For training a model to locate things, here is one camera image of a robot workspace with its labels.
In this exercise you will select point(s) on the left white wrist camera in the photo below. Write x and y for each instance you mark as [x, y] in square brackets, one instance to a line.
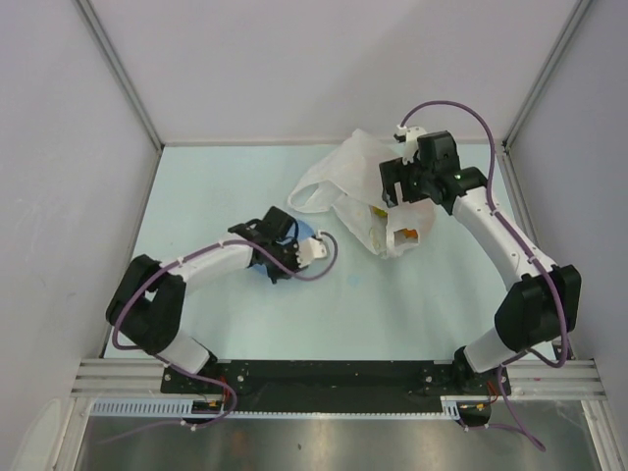
[309, 250]

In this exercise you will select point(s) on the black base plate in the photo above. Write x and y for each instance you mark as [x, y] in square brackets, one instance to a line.
[340, 387]

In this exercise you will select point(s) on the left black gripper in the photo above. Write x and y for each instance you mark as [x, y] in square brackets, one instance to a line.
[292, 246]

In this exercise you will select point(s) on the aluminium frame rail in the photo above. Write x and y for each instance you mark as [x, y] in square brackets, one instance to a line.
[529, 380]

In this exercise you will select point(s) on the white slotted cable duct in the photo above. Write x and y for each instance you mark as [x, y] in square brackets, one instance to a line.
[200, 409]

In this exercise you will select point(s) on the white plastic bag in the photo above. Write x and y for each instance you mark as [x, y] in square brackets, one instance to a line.
[348, 182]

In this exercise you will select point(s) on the blue plastic plate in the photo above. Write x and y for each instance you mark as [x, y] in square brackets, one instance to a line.
[298, 230]

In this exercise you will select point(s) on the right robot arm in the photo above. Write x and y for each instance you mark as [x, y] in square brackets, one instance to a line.
[542, 298]

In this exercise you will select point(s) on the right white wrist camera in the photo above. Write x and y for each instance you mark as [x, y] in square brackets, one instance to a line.
[409, 137]

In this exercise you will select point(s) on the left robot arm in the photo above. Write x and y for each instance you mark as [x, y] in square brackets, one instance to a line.
[146, 310]

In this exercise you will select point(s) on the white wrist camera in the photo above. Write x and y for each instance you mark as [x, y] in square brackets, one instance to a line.
[309, 250]
[409, 137]

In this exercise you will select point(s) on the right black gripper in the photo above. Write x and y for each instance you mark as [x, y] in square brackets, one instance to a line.
[393, 172]

